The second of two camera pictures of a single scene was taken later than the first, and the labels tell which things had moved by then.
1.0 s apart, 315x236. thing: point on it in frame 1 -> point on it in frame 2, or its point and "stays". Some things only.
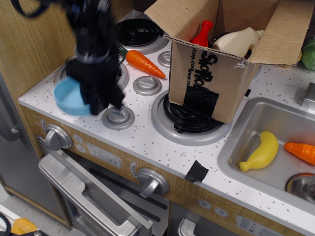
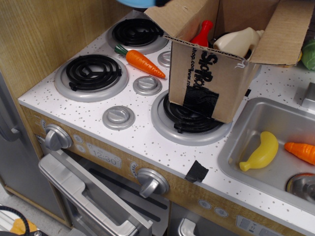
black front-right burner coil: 186,121 stays
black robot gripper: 99,81 -> 161,3
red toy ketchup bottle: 202,38 stays
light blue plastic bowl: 68,97 -> 138,3
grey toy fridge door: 21,172 stays
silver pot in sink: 302,185 stays
